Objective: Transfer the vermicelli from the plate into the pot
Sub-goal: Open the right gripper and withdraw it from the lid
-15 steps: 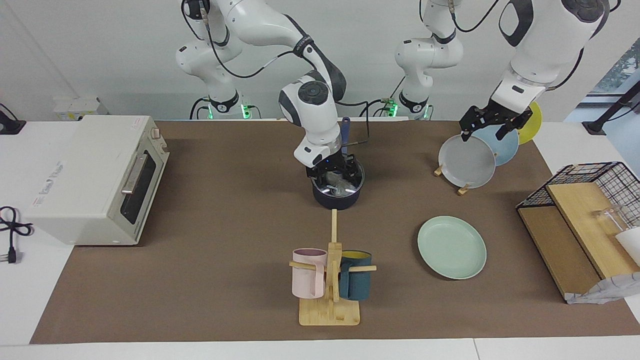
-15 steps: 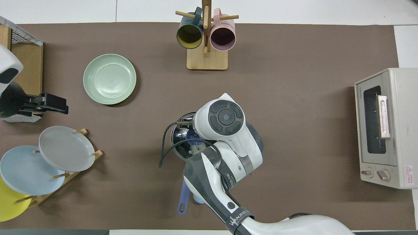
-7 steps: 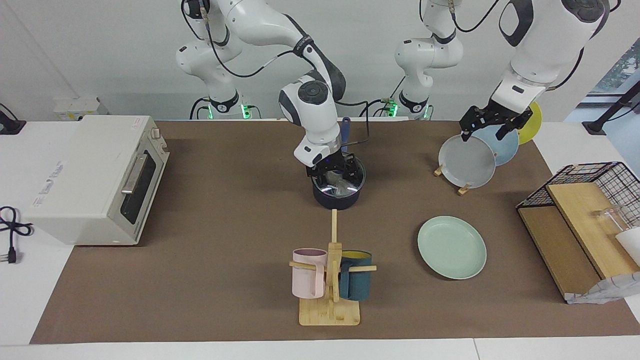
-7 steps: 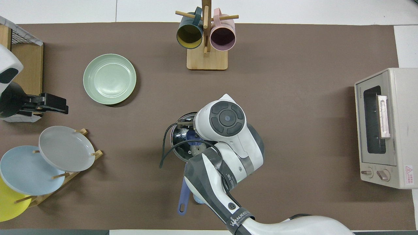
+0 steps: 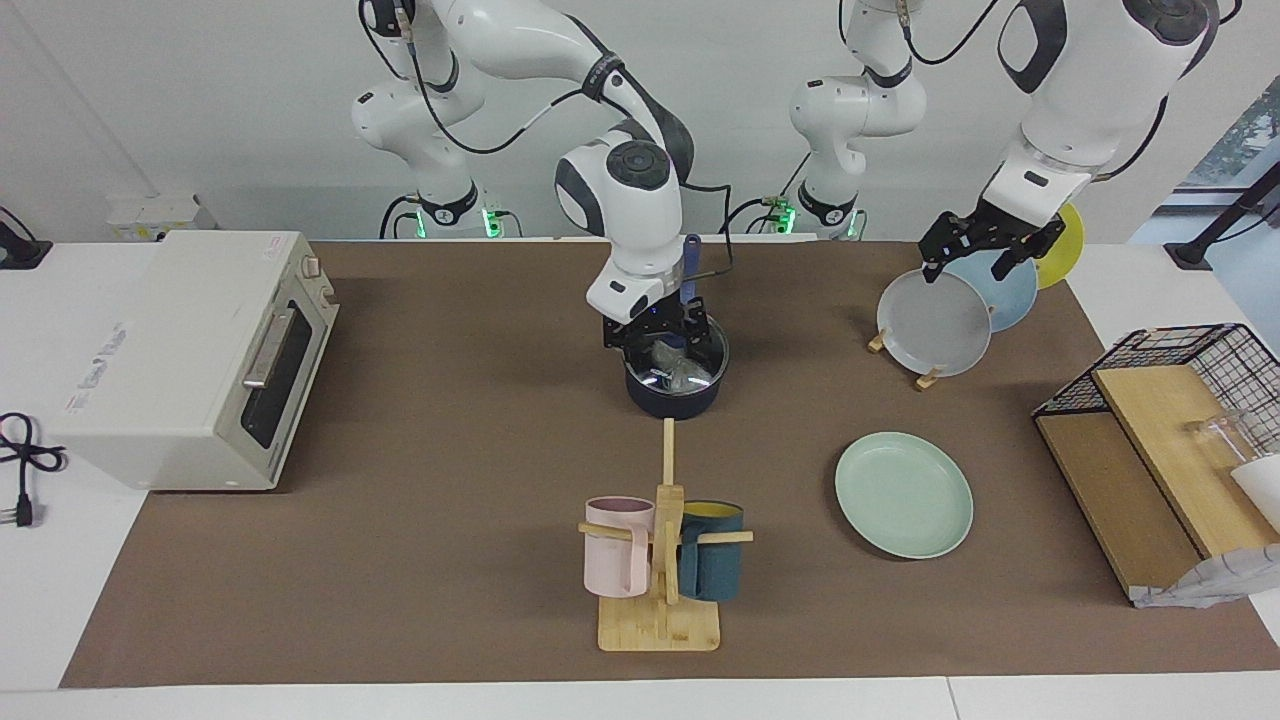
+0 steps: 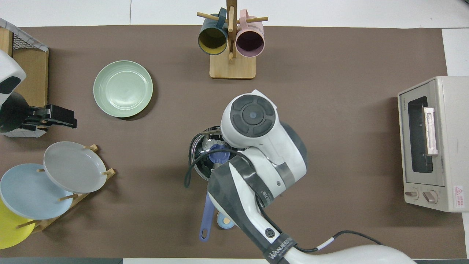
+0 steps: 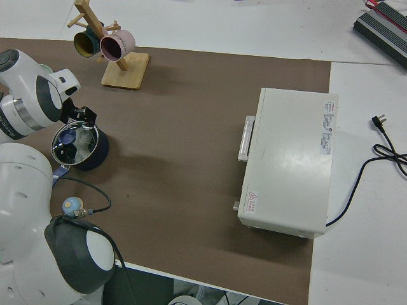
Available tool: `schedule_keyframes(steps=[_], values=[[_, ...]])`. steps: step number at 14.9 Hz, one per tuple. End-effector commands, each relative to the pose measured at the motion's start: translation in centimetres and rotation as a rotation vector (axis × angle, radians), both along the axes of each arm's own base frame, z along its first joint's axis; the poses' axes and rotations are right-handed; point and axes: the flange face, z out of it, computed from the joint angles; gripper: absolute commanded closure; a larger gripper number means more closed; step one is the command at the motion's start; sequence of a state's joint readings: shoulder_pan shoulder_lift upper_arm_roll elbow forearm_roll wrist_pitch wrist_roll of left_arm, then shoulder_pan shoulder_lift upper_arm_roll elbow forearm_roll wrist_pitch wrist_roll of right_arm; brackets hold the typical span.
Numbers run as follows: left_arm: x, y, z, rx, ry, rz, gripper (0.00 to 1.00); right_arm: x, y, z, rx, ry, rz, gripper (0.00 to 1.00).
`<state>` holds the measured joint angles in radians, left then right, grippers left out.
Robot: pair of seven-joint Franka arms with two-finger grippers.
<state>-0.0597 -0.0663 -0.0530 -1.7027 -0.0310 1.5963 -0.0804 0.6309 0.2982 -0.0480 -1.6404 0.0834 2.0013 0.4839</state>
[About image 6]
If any glass lid with blue knob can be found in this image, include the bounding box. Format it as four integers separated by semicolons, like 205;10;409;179
191;126;231;181

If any dark teal mug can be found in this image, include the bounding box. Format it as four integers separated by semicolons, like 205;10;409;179
198;8;229;55

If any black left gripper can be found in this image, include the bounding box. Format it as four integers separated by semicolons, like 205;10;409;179
23;105;78;129

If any brown wooden box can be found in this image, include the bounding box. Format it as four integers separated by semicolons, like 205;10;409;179
0;27;49;109

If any pink mug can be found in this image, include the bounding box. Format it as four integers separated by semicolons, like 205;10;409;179
236;9;265;58

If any white toaster oven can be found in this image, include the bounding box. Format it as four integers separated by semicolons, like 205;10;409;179
398;76;469;213

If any dark blue saucepan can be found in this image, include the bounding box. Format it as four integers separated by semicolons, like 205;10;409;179
189;126;229;242

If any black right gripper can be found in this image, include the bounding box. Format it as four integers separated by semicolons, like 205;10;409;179
202;128;225;144

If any pale green plate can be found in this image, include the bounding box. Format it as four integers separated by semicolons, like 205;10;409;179
93;60;154;118

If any wooden mug rack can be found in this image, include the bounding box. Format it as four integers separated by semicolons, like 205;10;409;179
197;0;269;79

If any wooden plate rack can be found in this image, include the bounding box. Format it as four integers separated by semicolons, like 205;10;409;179
15;144;117;234

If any brown table mat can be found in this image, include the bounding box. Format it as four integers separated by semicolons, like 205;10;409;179
0;25;468;259

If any light blue plate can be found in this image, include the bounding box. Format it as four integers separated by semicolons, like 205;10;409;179
0;164;74;220

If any yellow plate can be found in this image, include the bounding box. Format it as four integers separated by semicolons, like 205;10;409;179
0;198;37;250

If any grey plate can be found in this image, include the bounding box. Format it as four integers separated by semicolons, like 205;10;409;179
43;142;107;194

